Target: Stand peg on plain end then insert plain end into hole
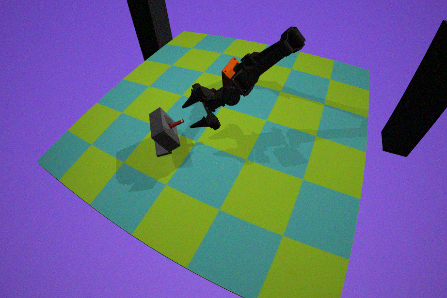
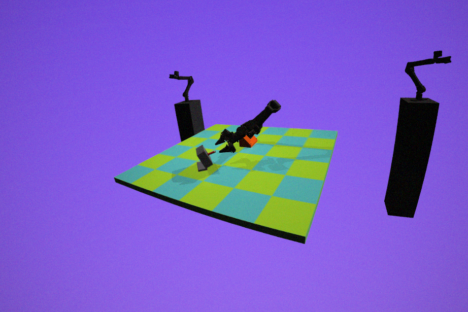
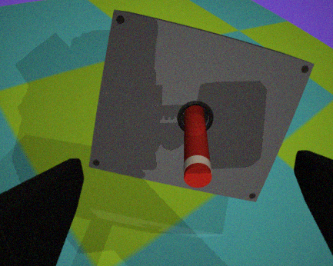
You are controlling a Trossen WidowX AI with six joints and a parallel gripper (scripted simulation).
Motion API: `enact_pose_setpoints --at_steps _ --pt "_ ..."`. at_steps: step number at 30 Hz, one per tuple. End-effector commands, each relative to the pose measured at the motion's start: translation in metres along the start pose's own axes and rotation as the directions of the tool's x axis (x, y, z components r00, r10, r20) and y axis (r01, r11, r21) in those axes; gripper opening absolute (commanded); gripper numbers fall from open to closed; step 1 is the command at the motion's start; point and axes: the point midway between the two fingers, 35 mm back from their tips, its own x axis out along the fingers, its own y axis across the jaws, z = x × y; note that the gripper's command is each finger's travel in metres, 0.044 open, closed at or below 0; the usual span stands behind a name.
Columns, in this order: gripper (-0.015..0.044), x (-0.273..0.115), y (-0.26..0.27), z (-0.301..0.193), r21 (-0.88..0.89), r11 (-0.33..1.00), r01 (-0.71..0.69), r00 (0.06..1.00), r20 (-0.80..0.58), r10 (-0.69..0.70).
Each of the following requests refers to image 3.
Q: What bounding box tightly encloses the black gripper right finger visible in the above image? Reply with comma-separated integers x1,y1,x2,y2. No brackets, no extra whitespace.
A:
294,150,333,255

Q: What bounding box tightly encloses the grey square panel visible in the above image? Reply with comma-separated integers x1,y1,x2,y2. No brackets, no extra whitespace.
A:
89,9,314,202

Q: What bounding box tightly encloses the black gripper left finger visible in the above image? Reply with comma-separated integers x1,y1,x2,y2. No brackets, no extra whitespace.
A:
0,158,84,266

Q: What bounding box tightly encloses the dark red peg with white band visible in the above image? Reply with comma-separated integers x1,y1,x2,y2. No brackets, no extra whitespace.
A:
184,105,211,188

